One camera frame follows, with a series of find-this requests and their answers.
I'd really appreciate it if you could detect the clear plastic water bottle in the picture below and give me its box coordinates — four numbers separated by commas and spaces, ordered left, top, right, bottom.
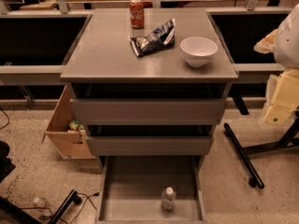
161, 187, 176, 211

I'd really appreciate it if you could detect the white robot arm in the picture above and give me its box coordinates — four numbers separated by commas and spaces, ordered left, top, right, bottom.
253, 4, 299, 125

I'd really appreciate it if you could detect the grey drawer cabinet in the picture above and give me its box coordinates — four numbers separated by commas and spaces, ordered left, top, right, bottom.
60, 7, 239, 166

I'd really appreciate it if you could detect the grey top drawer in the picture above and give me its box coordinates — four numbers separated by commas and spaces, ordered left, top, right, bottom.
70, 99, 225, 125

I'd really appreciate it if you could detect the grey middle drawer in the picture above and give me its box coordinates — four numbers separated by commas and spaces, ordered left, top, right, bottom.
87, 136, 213, 156

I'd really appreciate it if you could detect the grey open bottom drawer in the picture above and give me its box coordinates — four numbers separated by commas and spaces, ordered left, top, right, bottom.
94, 156, 207, 224

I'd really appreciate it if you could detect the dark blue chip bag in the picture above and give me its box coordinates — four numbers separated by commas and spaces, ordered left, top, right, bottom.
130, 19, 176, 57

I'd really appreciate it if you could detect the white bowl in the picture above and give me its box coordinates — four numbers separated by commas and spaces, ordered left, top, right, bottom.
180, 36, 218, 67

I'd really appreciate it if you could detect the green yellow snack bag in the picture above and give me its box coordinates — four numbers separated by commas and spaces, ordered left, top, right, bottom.
69, 119, 84, 132

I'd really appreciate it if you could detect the cardboard box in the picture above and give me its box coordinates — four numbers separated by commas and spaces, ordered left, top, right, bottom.
45, 88, 93, 159

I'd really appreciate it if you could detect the orange soda can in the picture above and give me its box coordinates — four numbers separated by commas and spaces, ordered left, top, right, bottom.
130, 0, 144, 29

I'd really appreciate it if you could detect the black table leg base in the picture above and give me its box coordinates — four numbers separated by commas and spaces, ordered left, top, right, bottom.
224, 111, 299, 189

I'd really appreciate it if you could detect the black stand foot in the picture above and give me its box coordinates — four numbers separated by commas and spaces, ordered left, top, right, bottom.
0, 189, 81, 224

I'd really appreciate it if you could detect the grey right side rail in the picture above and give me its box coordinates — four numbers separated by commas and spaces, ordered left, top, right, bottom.
234, 63, 284, 84

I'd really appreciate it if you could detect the grey rail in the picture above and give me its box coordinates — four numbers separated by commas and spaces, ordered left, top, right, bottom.
234, 63, 284, 84
0, 65, 65, 86

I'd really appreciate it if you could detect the black cable on floor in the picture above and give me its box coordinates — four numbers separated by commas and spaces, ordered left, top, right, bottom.
38, 191, 101, 224

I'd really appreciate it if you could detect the grey left side rail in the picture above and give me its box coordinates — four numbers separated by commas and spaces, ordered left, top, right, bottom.
0, 65, 65, 86

